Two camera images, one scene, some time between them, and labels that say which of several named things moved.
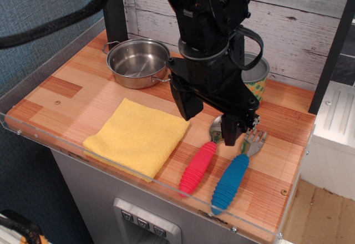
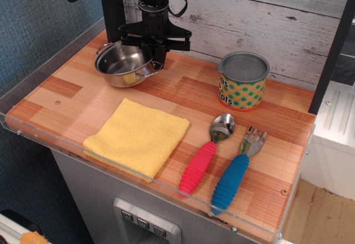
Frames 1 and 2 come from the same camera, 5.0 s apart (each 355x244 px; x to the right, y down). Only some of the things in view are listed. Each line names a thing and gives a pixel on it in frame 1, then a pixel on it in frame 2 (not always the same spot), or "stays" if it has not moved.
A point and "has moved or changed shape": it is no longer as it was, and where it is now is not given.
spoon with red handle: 191,176 stays
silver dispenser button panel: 138,225 stays
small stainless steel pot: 137,63 has moved or changed shape
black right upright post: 327,74 stays
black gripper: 221,80 to 156,28
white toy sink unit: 330,162 stays
